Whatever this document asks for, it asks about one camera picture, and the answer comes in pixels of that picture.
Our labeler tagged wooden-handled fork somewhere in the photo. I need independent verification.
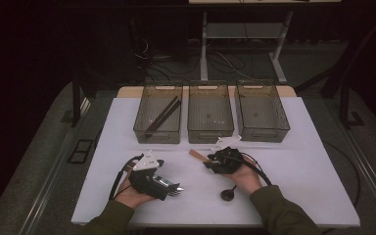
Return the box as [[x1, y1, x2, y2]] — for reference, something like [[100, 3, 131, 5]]
[[166, 183, 185, 198]]

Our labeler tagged smoky transparent plastic bin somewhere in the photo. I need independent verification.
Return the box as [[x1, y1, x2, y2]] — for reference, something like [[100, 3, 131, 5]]
[[132, 82, 184, 145], [186, 81, 235, 145], [234, 80, 291, 144]]

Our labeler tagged metal spoon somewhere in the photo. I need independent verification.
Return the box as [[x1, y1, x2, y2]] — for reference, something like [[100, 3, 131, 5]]
[[219, 184, 238, 203]]

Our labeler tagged thin black floor cable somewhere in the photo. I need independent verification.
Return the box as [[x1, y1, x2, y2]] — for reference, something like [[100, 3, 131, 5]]
[[320, 140, 362, 210]]

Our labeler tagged white table mat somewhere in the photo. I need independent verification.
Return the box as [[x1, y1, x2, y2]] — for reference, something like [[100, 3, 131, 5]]
[[70, 95, 362, 228]]

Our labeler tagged white metal desk frame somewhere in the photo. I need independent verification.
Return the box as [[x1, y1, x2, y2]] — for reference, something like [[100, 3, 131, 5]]
[[199, 10, 294, 85]]

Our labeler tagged metal floor rail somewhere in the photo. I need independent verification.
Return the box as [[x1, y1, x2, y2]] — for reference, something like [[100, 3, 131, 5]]
[[334, 120, 376, 228], [18, 97, 93, 235]]

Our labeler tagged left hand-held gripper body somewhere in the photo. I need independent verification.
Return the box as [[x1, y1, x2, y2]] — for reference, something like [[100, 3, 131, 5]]
[[128, 149, 171, 202]]

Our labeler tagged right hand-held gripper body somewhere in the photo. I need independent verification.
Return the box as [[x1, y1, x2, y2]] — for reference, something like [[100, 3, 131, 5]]
[[205, 134, 245, 175]]

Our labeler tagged brown chopstick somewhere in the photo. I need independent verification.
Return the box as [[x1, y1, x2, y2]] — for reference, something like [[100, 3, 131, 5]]
[[145, 95, 180, 133]]

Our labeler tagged bundle of floor cables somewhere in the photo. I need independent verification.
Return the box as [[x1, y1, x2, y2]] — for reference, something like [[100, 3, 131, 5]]
[[130, 32, 275, 83]]

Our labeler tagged person's right hand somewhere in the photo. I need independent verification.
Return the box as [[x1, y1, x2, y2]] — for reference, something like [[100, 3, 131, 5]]
[[222, 156, 264, 197]]

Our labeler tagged right hand-held gripper cable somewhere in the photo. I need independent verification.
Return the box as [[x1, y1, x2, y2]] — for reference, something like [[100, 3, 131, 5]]
[[237, 151, 273, 187]]

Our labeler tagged black metal stand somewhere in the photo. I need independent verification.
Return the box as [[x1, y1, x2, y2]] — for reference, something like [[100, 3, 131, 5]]
[[70, 65, 99, 128], [294, 13, 376, 130]]

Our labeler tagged person's left hand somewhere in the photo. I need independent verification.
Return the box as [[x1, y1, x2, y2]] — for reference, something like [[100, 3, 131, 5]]
[[114, 177, 157, 211]]

